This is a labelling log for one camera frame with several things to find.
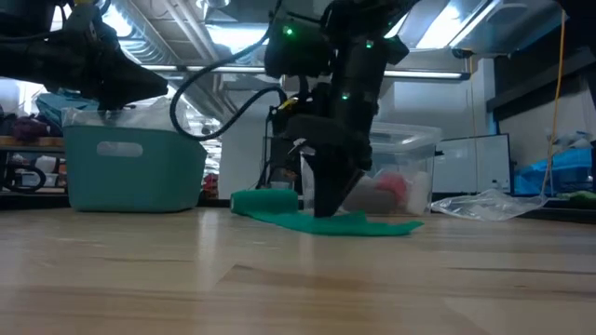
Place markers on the wooden shelf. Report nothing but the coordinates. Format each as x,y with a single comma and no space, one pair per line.
28,142

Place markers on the purple cloth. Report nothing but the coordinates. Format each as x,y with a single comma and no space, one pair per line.
29,128

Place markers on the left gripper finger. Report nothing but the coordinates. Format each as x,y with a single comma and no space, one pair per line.
135,86

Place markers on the red item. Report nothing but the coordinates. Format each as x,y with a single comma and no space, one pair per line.
393,186

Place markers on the large clear plastic bag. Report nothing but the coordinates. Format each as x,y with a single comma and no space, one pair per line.
139,116

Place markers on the white board black frame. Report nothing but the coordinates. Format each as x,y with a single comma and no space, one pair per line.
470,163

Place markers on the blue tarp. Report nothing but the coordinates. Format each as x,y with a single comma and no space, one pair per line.
554,172

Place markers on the green object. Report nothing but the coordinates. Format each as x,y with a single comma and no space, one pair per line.
579,199

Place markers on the teal cloth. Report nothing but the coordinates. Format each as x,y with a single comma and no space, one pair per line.
56,104

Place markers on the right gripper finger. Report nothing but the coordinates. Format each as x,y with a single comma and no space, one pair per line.
333,181

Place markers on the teal plastic bin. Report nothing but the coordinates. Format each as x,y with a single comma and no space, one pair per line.
135,177

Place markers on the clear plastic zip bag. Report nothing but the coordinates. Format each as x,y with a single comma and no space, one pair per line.
489,205

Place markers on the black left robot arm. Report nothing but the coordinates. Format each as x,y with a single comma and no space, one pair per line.
18,56

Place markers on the teal plastic object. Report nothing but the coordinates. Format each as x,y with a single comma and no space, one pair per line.
265,201

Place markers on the black metal stand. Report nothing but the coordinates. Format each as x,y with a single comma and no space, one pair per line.
274,158

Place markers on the white roll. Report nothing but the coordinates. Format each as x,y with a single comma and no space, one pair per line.
419,193

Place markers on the small red object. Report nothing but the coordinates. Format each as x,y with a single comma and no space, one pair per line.
210,186

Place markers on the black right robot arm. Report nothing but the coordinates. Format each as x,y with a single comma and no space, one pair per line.
363,70

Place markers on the long ceiling light bar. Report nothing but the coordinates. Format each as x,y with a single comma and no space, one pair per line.
419,74

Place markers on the clear lidded plastic box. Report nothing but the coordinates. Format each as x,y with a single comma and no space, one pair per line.
410,149

